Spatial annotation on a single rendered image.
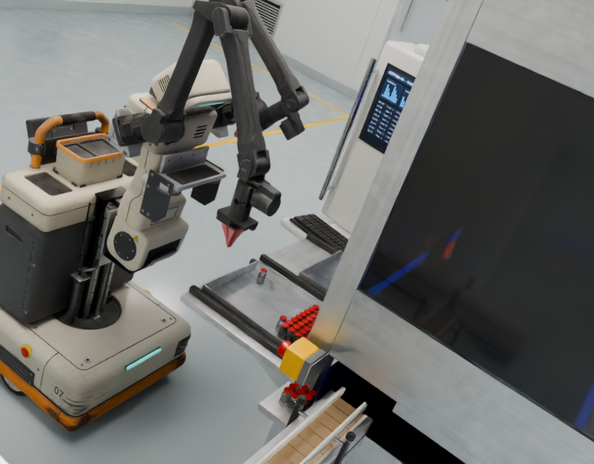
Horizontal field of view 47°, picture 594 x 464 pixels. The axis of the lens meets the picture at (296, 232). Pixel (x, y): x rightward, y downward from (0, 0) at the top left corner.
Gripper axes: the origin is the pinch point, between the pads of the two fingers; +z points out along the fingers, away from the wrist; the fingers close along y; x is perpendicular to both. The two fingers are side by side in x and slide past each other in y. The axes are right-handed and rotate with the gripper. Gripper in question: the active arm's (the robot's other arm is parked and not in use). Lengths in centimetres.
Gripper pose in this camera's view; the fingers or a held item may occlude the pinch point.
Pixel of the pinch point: (229, 244)
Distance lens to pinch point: 189.7
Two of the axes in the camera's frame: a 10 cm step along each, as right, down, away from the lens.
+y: 7.8, 4.8, -4.0
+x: 5.5, -2.2, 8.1
